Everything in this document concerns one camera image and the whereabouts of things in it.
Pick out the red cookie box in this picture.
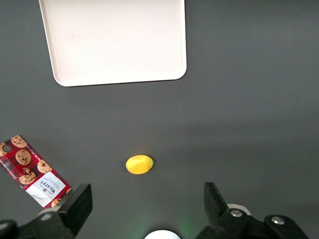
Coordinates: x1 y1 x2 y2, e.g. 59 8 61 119
0 135 72 209

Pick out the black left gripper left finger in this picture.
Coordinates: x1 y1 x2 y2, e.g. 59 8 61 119
57 183 93 237

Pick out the yellow lemon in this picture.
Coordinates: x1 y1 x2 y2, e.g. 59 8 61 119
125 154 155 175

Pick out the white rectangular tray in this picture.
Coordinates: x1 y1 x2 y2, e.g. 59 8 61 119
38 0 187 87

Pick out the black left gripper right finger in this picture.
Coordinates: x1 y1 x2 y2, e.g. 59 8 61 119
203 182 230 227

